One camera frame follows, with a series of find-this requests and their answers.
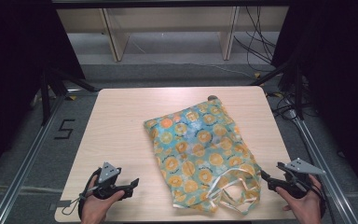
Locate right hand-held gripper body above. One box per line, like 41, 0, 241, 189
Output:
267, 157, 327, 200

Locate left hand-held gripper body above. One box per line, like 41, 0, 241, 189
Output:
91, 161, 134, 201

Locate orange print cloth bag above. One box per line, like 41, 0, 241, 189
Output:
143, 98, 263, 216

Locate person's right hand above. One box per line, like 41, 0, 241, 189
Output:
275, 174, 324, 224

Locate person's left hand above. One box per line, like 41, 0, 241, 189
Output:
80, 175, 126, 224

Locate black metal stand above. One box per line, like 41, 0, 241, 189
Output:
249, 51, 306, 121
39, 65, 100, 126

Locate black curtain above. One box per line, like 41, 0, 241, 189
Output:
270, 0, 358, 200
0, 0, 87, 188

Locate black right gripper strap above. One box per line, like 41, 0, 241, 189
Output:
310, 178, 328, 219

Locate black gripper strap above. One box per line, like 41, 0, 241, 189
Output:
310, 178, 328, 219
77, 167, 103, 220

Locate aluminium floor rail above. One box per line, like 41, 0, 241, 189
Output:
291, 115, 358, 224
0, 92, 67, 224

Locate black left gripper strap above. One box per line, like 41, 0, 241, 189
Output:
77, 167, 103, 220

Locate grey cord loop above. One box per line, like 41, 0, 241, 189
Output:
61, 191, 90, 217

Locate grey table edge bracket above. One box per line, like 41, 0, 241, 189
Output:
48, 200, 73, 212

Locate black floor cables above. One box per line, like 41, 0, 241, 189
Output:
266, 89, 320, 121

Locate bundle of black cables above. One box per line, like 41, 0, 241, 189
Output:
233, 6, 278, 73

